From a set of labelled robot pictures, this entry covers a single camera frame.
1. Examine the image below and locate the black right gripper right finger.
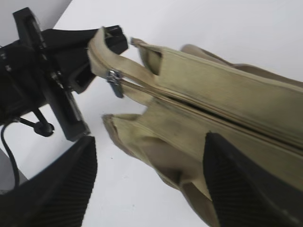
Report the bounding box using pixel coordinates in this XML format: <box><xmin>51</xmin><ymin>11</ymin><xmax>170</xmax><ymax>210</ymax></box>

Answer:
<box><xmin>203</xmin><ymin>132</ymin><xmax>303</xmax><ymax>227</ymax></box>

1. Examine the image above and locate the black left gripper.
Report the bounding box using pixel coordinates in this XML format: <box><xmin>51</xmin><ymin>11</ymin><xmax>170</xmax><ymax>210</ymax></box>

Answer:
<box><xmin>0</xmin><ymin>8</ymin><xmax>97</xmax><ymax>141</ymax></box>

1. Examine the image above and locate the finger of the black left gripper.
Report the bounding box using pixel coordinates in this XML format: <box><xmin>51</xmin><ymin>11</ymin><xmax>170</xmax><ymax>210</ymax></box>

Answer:
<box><xmin>105</xmin><ymin>25</ymin><xmax>128</xmax><ymax>53</ymax></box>

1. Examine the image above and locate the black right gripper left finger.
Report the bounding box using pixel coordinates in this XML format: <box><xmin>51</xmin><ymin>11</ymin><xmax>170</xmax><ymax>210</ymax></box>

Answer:
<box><xmin>0</xmin><ymin>136</ymin><xmax>98</xmax><ymax>227</ymax></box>

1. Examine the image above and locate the silver metal zipper pull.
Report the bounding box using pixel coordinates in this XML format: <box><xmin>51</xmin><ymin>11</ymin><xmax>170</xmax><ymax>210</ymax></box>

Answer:
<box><xmin>106</xmin><ymin>70</ymin><xmax>124</xmax><ymax>98</ymax></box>

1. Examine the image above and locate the yellow canvas tote bag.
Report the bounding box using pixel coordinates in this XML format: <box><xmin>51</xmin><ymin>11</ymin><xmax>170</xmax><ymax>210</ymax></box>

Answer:
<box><xmin>88</xmin><ymin>27</ymin><xmax>303</xmax><ymax>227</ymax></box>

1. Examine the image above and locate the black cable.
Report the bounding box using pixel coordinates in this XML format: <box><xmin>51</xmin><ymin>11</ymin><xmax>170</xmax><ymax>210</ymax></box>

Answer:
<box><xmin>0</xmin><ymin>122</ymin><xmax>20</xmax><ymax>187</ymax></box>

